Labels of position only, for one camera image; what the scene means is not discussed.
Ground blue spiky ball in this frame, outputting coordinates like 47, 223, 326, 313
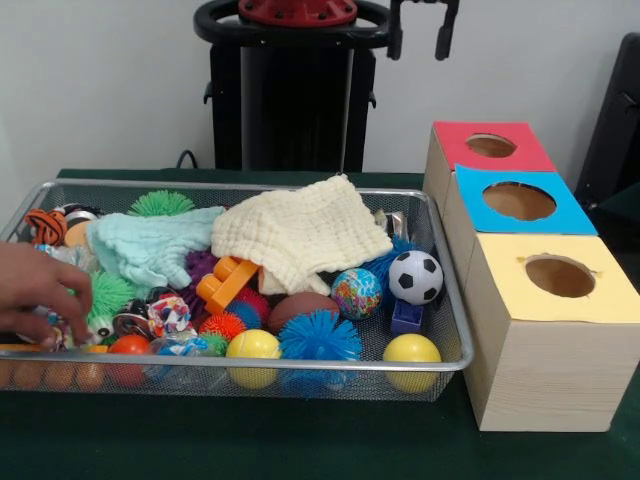
277, 308, 362, 362

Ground silver mesh bin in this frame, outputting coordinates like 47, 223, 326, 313
0, 178, 475, 404

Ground globe print ball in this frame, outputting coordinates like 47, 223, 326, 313
330, 268, 384, 321

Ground orange toy building block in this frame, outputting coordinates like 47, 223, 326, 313
195, 254, 261, 315

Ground mint green waffle cloth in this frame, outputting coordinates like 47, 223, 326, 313
85, 205, 227, 290

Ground wooden box three holes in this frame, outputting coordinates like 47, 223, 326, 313
422, 120, 640, 432

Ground yellow seamed ball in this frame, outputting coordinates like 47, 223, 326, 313
225, 329, 283, 390

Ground dark green table cloth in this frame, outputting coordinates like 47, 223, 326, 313
0, 168, 640, 480
595, 182, 640, 214

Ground black white soccer ball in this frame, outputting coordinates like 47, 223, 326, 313
388, 249, 445, 306

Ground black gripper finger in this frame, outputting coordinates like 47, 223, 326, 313
387, 0, 407, 61
433, 0, 459, 61

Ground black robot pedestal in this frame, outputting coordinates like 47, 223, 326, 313
193, 0, 401, 174

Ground black upright panel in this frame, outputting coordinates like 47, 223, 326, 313
573, 32, 640, 204

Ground orange tiger plush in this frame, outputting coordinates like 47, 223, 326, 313
24, 208, 69, 247

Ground brown toy football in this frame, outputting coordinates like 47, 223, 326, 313
268, 292, 341, 334

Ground plain yellow ball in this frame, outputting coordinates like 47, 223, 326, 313
382, 333, 443, 394

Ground cream waffle cloth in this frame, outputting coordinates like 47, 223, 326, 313
210, 173, 395, 296

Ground person's hand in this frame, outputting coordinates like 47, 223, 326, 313
0, 242, 94, 349

